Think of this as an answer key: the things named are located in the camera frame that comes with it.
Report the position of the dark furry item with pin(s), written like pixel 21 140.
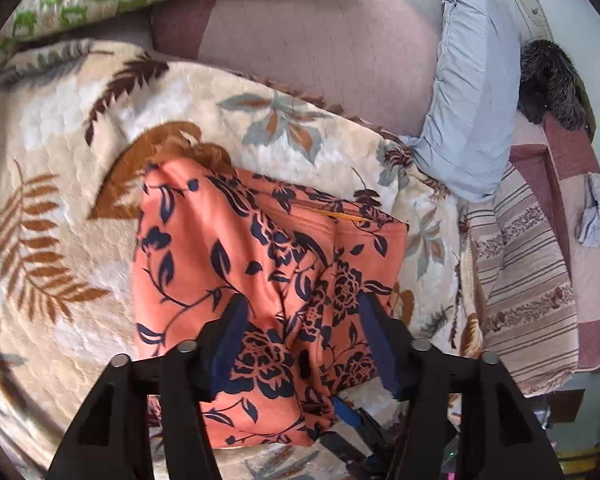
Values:
pixel 549 84

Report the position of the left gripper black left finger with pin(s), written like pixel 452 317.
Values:
pixel 109 439

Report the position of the striped beige floral quilt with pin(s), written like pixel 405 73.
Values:
pixel 529 318

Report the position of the cream leaf-pattern fleece blanket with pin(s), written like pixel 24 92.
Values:
pixel 78 123

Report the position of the light blue ruffled pillow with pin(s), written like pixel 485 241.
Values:
pixel 467 132

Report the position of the orange floral garment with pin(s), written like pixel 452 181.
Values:
pixel 299 257

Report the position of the small grey crumpled cloth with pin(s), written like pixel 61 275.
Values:
pixel 588 232

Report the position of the mauve bed sheet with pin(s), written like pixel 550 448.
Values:
pixel 375 58

